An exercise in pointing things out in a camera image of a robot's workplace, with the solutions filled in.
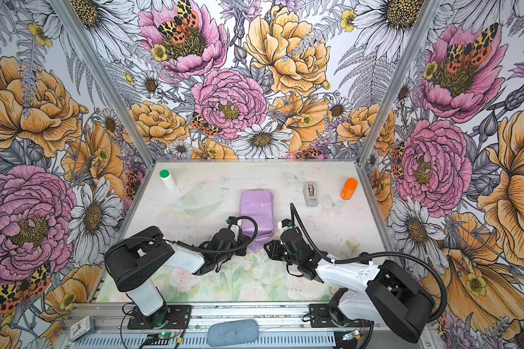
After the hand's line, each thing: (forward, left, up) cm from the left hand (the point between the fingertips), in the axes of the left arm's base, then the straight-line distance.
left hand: (249, 244), depth 92 cm
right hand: (-6, -7, +6) cm, 11 cm away
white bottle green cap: (+30, +39, +7) cm, 50 cm away
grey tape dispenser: (+23, -28, +4) cm, 37 cm away
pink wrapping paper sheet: (+12, -4, +8) cm, 15 cm away
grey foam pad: (-31, +4, +5) cm, 31 cm away
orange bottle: (+22, -45, +9) cm, 51 cm away
